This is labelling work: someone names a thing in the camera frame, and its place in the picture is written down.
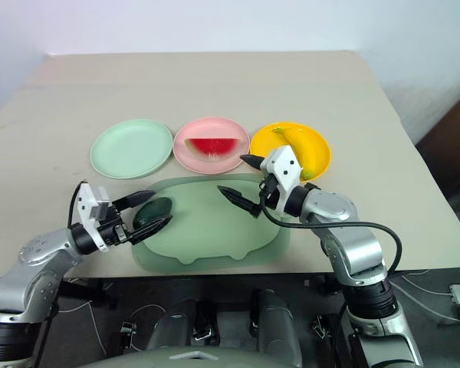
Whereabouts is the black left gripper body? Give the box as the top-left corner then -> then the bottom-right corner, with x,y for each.
96,206 -> 136,247

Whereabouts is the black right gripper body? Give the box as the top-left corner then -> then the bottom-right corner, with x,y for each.
258,173 -> 282,211

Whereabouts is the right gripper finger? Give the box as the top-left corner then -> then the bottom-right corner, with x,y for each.
216,186 -> 263,220
239,153 -> 268,172

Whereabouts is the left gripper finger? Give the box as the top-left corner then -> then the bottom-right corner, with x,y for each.
112,189 -> 156,212
130,215 -> 174,245

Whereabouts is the dark green avocado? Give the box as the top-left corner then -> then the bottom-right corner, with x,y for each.
132,196 -> 174,230

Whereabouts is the light green plate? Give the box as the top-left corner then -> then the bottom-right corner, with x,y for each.
90,118 -> 174,179

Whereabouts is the pink plate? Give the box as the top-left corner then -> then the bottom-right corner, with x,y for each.
172,117 -> 251,173

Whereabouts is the yellow plate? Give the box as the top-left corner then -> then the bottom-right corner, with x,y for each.
249,122 -> 332,182

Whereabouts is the red watermelon slice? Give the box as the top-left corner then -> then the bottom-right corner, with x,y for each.
183,136 -> 242,163

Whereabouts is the green silicone mat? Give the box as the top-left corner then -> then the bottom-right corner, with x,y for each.
130,172 -> 293,274

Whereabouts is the yellow banana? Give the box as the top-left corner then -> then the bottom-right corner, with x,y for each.
272,126 -> 320,180

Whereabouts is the dark rounded grey shape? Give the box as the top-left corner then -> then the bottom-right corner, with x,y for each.
251,287 -> 304,368
144,278 -> 197,350

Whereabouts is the grey-green robot torso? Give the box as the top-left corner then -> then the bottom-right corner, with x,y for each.
75,346 -> 304,368

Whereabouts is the brown wooden cabinet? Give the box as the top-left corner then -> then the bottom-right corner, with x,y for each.
414,87 -> 460,201

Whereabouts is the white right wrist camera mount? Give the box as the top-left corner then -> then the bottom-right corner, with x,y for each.
260,145 -> 304,216

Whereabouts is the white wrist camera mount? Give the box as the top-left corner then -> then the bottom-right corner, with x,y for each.
260,145 -> 304,216
75,182 -> 113,252

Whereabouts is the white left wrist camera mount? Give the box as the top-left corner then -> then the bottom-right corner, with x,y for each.
75,182 -> 113,252

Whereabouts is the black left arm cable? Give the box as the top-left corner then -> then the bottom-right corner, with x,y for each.
67,180 -> 87,229

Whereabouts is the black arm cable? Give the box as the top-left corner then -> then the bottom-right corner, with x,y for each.
258,191 -> 403,274
67,180 -> 87,229

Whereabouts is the white floor cable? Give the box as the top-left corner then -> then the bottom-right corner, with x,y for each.
56,300 -> 109,358
390,269 -> 460,323

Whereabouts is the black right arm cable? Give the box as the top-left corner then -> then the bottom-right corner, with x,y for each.
258,191 -> 403,274

